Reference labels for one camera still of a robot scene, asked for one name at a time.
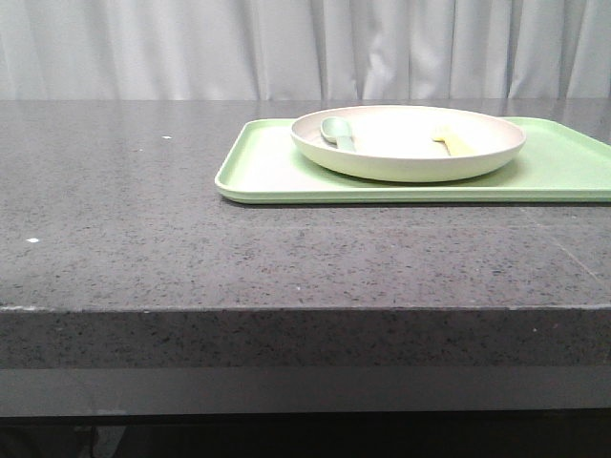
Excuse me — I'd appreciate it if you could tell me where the yellow plastic fork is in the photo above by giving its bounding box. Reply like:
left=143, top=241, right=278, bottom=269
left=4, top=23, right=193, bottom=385
left=432, top=126, right=475, bottom=156

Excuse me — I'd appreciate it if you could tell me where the light green serving tray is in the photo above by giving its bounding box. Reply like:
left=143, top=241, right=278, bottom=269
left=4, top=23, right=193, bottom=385
left=215, top=116, right=610, bottom=205

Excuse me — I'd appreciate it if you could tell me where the sage green spoon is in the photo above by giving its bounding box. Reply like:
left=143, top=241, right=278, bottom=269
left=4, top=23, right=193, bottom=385
left=320, top=116, right=356, bottom=152

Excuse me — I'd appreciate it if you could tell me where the beige round plate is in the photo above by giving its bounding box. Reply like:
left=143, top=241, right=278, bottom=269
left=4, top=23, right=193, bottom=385
left=290, top=105, right=526, bottom=183

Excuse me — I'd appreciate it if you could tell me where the white curtain backdrop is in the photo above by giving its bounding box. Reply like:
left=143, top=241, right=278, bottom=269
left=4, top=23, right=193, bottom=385
left=1, top=1, right=610, bottom=100

